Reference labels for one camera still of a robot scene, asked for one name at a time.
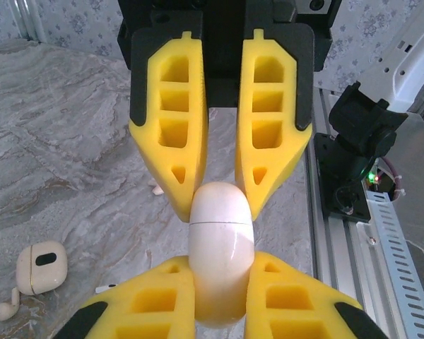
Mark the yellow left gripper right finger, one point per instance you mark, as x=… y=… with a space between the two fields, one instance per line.
x=325 y=296

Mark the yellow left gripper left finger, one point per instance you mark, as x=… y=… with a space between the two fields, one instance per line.
x=127 y=289

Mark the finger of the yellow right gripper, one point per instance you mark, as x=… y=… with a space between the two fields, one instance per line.
x=247 y=106
x=194 y=106

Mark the cream charging case gold line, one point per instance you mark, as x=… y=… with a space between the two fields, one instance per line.
x=49 y=279

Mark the plain white charging case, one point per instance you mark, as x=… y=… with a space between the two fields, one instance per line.
x=220 y=254

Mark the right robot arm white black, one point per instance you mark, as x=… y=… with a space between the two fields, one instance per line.
x=360 y=116

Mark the controller board with LED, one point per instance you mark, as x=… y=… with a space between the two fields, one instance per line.
x=372 y=178

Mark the wide aluminium mounting rail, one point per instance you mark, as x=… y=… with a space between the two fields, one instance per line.
x=339 y=247

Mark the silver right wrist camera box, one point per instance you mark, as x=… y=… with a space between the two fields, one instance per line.
x=304 y=7

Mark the aluminium frame post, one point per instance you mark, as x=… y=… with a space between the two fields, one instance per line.
x=33 y=17

